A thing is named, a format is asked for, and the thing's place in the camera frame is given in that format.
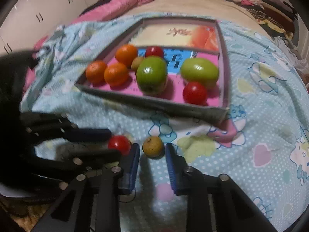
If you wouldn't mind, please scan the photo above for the red tomato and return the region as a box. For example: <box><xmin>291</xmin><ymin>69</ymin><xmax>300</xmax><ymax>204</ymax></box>
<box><xmin>182</xmin><ymin>82</ymin><xmax>207</xmax><ymax>105</ymax></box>
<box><xmin>107</xmin><ymin>136</ymin><xmax>131</xmax><ymax>156</ymax></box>
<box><xmin>144</xmin><ymin>46</ymin><xmax>165</xmax><ymax>58</ymax></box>

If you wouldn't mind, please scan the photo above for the orange mandarin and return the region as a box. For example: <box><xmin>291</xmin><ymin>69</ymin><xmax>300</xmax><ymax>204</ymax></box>
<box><xmin>85</xmin><ymin>60</ymin><xmax>107</xmax><ymax>84</ymax></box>
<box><xmin>115</xmin><ymin>44</ymin><xmax>138</xmax><ymax>68</ymax></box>
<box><xmin>104</xmin><ymin>62</ymin><xmax>129</xmax><ymax>87</ymax></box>

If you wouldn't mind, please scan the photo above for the brown kiwi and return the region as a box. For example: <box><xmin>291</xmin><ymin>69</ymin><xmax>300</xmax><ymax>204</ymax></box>
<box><xmin>143</xmin><ymin>136</ymin><xmax>164</xmax><ymax>158</ymax></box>
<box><xmin>131</xmin><ymin>56</ymin><xmax>144</xmax><ymax>73</ymax></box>

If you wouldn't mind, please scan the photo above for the round green fruit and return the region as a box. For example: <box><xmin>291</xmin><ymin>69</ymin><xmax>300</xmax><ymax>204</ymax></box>
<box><xmin>136</xmin><ymin>56</ymin><xmax>168</xmax><ymax>95</ymax></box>

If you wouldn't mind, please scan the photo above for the pear-shaped green fruit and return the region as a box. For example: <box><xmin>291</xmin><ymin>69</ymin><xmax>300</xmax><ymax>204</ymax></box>
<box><xmin>180</xmin><ymin>58</ymin><xmax>219</xmax><ymax>89</ymax></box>

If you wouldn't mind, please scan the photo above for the blue cartoon print sheet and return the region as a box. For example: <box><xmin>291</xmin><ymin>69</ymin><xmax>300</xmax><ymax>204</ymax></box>
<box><xmin>21</xmin><ymin>13</ymin><xmax>308</xmax><ymax>231</ymax></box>

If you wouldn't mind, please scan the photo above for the pink workbook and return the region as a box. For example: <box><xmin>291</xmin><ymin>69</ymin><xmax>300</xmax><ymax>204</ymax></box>
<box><xmin>83</xmin><ymin>48</ymin><xmax>219</xmax><ymax>104</ymax></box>

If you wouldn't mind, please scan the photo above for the white wardrobe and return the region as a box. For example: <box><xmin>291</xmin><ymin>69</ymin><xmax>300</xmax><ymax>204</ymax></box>
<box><xmin>1</xmin><ymin>0</ymin><xmax>86</xmax><ymax>54</ymax></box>

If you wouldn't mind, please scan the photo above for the black garment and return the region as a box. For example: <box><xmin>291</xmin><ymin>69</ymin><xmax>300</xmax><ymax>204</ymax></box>
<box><xmin>80</xmin><ymin>0</ymin><xmax>111</xmax><ymax>16</ymax></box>

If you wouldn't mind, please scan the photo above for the shallow grey cardboard box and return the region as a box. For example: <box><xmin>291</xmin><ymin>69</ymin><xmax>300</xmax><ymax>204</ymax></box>
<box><xmin>76</xmin><ymin>16</ymin><xmax>230</xmax><ymax>125</ymax></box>

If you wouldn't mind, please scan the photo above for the pink quilt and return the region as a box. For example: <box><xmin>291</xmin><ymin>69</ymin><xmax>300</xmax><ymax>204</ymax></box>
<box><xmin>24</xmin><ymin>0</ymin><xmax>169</xmax><ymax>92</ymax></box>

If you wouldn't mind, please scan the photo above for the floral bag with cloth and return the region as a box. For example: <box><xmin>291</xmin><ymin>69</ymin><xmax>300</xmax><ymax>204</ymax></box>
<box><xmin>274</xmin><ymin>36</ymin><xmax>308</xmax><ymax>84</ymax></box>

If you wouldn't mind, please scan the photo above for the orange cream book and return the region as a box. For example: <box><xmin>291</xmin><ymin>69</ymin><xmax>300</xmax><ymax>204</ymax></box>
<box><xmin>130</xmin><ymin>24</ymin><xmax>219</xmax><ymax>51</ymax></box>

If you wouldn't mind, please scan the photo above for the pile of folded clothes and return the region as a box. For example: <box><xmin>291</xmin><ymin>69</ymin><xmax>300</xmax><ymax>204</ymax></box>
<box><xmin>232</xmin><ymin>0</ymin><xmax>297</xmax><ymax>40</ymax></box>

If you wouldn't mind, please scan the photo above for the beige blanket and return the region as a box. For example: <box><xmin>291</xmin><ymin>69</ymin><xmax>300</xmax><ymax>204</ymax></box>
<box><xmin>126</xmin><ymin>0</ymin><xmax>270</xmax><ymax>37</ymax></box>

